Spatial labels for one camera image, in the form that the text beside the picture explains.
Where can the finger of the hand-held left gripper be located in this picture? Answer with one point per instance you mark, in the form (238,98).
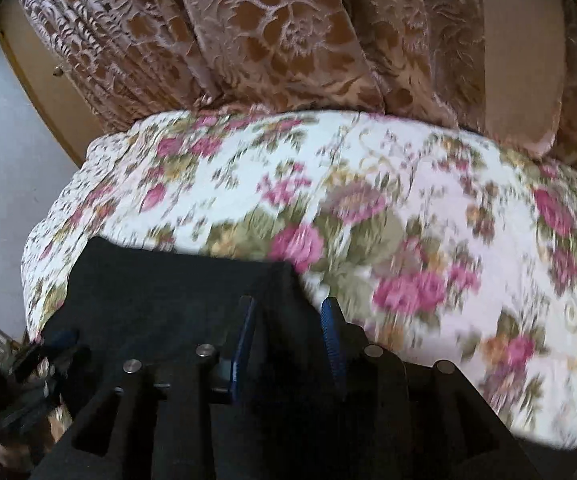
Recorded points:
(61,341)
(26,410)

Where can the plain pink curtain band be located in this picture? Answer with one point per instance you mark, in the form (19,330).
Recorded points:
(520,60)

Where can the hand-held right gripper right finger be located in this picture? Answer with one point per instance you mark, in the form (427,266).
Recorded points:
(333,350)

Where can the wooden cabinet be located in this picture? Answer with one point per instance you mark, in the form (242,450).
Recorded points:
(48,85)

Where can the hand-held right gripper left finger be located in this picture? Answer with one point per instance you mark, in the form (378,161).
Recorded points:
(241,355)

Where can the black pants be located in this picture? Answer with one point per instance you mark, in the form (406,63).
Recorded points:
(178,290)

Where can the floral bed blanket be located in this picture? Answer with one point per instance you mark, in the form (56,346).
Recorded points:
(368,220)

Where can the brown floral patterned curtain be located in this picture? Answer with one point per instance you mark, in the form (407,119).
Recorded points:
(268,35)

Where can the round cabinet knob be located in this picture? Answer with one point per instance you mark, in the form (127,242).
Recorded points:
(58,71)

